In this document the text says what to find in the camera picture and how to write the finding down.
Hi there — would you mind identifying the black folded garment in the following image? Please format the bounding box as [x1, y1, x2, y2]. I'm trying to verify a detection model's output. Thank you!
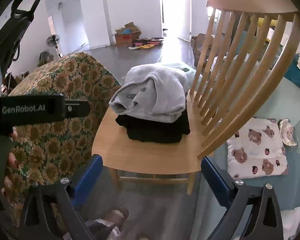
[115, 109, 190, 144]

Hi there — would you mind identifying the person left hand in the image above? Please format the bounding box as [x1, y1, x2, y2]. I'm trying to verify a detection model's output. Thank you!
[1, 130, 19, 193]

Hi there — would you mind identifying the cardboard box with items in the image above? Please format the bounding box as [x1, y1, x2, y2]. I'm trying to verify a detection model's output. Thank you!
[114, 22, 141, 46]

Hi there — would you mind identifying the sunflower pattern bed cover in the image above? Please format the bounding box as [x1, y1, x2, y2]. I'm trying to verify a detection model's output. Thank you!
[3, 51, 122, 230]

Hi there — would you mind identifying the brown paper bag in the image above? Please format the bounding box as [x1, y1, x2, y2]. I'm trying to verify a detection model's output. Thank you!
[37, 50, 54, 67]

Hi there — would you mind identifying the bear pattern white pillow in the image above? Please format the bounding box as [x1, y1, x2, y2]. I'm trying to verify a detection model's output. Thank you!
[226, 117, 288, 179]

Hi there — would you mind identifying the light teal sofa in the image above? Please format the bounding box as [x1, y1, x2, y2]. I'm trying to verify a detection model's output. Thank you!
[162, 52, 300, 240]

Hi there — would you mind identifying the standing fan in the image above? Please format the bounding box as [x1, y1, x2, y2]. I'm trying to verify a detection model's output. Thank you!
[46, 34, 62, 58]

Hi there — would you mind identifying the person foot in slipper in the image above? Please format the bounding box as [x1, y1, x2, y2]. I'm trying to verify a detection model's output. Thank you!
[102, 207, 129, 230]

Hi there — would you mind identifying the wooden spindle back chair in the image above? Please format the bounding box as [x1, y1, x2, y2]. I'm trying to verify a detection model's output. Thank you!
[91, 0, 300, 194]

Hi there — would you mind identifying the grey knit sweater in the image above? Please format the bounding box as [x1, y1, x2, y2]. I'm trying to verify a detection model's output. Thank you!
[109, 63, 188, 123]

